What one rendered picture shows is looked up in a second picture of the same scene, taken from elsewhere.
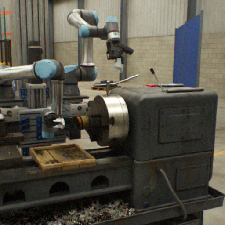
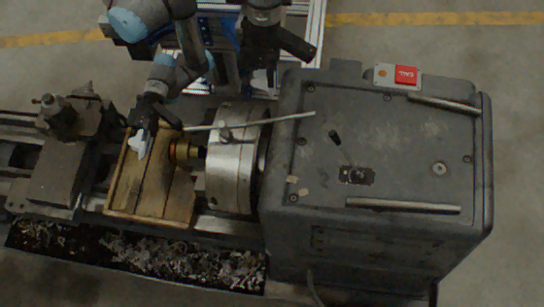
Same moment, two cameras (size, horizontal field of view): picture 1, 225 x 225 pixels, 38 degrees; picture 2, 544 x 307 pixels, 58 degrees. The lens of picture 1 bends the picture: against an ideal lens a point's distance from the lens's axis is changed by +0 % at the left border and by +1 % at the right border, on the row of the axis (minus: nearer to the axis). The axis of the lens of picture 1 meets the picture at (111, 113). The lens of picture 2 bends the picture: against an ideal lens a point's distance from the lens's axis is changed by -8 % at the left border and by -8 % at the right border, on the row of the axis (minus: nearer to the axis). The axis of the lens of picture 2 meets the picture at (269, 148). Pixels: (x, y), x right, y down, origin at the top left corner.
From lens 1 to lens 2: 186 cm
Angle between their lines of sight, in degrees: 61
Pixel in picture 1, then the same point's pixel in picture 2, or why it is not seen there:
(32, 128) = not seen: hidden behind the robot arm
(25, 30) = not seen: outside the picture
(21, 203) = (95, 221)
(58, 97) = (185, 40)
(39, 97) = not seen: outside the picture
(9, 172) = (52, 217)
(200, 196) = (402, 290)
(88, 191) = (190, 237)
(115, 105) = (224, 179)
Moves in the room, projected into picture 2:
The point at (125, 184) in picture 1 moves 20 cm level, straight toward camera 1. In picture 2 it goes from (256, 247) to (220, 292)
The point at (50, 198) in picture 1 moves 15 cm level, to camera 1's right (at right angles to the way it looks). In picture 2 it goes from (133, 227) to (165, 251)
